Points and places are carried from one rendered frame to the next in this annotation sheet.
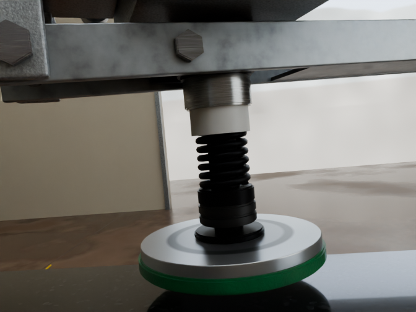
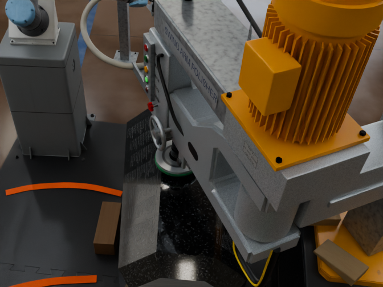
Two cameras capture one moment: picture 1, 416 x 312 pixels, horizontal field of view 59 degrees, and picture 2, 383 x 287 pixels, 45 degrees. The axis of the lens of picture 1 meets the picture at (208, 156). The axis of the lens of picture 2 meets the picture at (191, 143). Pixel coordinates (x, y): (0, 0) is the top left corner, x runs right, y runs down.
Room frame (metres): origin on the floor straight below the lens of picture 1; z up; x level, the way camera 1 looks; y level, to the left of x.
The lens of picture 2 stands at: (0.63, 1.45, 2.49)
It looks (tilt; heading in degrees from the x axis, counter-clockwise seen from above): 46 degrees down; 260
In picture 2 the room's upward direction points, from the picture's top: 5 degrees clockwise
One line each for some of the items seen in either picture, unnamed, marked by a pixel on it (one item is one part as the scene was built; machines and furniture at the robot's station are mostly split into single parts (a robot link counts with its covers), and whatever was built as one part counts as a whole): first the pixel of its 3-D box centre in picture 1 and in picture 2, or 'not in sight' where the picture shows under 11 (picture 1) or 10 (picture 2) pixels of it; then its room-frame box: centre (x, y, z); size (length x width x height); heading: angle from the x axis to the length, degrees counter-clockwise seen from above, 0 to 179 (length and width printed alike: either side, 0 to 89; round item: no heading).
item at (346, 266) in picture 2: not in sight; (340, 259); (-0.20, 0.54, 0.80); 0.20 x 0.10 x 0.05; 124
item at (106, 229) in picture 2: not in sight; (108, 227); (0.81, -0.16, 0.07); 0.30 x 0.12 x 0.12; 81
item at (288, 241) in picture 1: (229, 238); (178, 156); (0.43, -0.02, 0.85); 0.21 x 0.21 x 0.01
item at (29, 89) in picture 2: not in sight; (47, 92); (1.21, -1.02, 0.43); 0.50 x 0.50 x 0.85; 84
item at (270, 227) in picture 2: not in sight; (267, 200); (0.22, 0.61, 1.32); 0.19 x 0.19 x 0.20
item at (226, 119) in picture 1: (219, 119); not in sight; (0.43, -0.02, 1.00); 0.07 x 0.07 x 0.04
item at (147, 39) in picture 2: not in sight; (150, 68); (0.56, -0.05, 1.35); 0.08 x 0.03 x 0.28; 109
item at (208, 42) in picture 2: not in sight; (232, 75); (0.32, 0.31, 1.60); 0.96 x 0.25 x 0.17; 109
